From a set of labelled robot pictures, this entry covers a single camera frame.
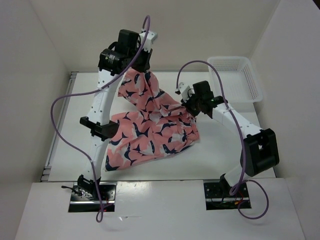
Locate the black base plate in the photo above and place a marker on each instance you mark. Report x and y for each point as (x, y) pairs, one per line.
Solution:
(79, 203)
(215, 199)

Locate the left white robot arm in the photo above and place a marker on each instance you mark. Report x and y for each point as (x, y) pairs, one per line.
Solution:
(113, 63)

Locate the white plastic basket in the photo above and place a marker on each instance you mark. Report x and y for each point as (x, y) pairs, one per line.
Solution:
(236, 77)

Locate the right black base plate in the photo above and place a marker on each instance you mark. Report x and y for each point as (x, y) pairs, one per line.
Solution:
(215, 199)

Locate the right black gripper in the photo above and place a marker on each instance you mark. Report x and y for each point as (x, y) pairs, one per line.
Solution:
(186, 105)

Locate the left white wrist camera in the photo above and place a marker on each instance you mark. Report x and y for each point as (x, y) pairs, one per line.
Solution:
(147, 40)

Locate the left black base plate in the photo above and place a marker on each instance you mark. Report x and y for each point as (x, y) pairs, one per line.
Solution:
(79, 203)

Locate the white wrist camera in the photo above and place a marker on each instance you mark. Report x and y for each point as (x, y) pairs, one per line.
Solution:
(185, 91)
(147, 40)

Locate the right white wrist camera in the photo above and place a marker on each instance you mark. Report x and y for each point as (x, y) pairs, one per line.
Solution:
(185, 91)

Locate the pink shark print shorts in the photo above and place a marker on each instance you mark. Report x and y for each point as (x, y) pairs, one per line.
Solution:
(158, 127)

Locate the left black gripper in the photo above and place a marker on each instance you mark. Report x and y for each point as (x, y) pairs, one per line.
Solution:
(145, 65)

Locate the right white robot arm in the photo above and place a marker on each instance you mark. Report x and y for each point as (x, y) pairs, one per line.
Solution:
(259, 146)

